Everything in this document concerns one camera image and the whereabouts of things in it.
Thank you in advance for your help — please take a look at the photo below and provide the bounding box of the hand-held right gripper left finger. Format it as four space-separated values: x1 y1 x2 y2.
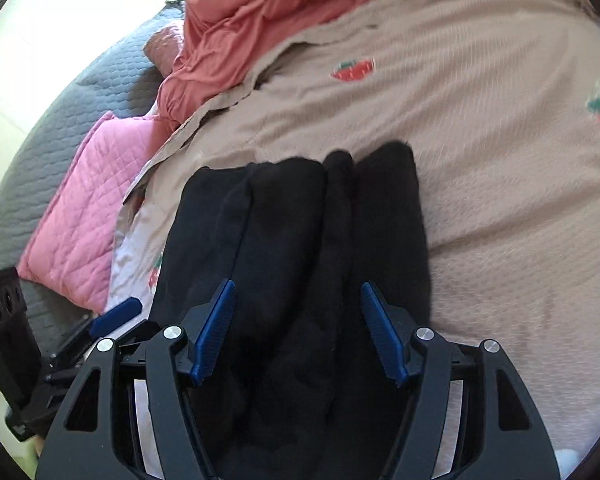
35 280 238 480

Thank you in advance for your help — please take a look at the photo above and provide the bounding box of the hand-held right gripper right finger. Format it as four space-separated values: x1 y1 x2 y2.
360 282 561 480

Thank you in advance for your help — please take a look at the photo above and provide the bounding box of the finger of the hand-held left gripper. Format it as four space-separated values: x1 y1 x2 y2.
42 297 142 386
114 320 162 357

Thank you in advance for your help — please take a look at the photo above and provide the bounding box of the black sweater with orange cuffs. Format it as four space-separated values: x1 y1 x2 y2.
150 141 434 480

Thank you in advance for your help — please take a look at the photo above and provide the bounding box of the lavender cartoon print sheet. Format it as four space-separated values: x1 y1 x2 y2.
104 195 183 313

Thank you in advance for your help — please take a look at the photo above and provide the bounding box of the beige strawberry print blanket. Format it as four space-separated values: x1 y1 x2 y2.
122 0 600 466

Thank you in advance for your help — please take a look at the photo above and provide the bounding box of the dusty pink quilted pillow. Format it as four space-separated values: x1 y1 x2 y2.
144 22 187 80

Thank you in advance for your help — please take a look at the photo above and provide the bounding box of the salmon pink blanket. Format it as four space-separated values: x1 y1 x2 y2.
157 0 578 133

